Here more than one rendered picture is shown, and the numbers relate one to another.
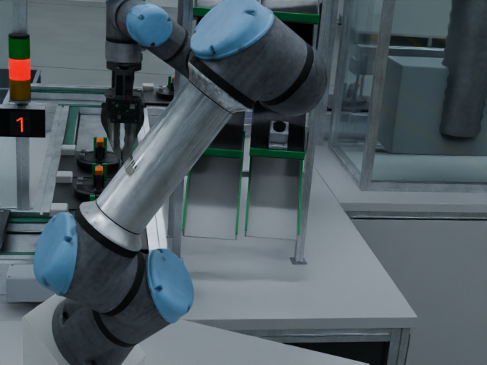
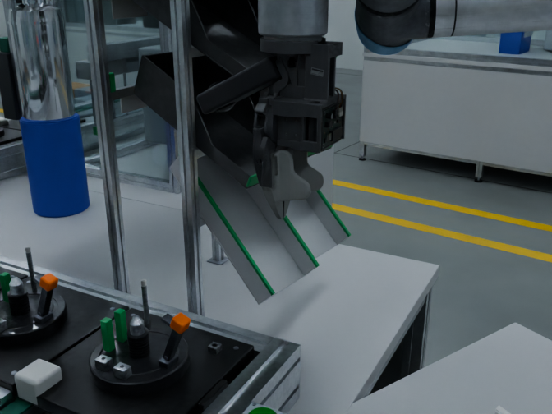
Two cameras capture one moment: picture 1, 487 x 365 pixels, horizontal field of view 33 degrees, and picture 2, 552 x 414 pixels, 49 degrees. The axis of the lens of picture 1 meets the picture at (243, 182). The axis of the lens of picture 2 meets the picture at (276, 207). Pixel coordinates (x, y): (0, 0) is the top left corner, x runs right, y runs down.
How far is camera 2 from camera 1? 1.50 m
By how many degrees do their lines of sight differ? 48
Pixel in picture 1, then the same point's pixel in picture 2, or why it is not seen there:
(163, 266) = not seen: outside the picture
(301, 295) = (356, 303)
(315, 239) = not seen: hidden behind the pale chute
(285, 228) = (320, 238)
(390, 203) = not seen: hidden behind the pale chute
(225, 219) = (278, 257)
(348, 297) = (379, 281)
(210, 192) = (242, 233)
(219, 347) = (436, 402)
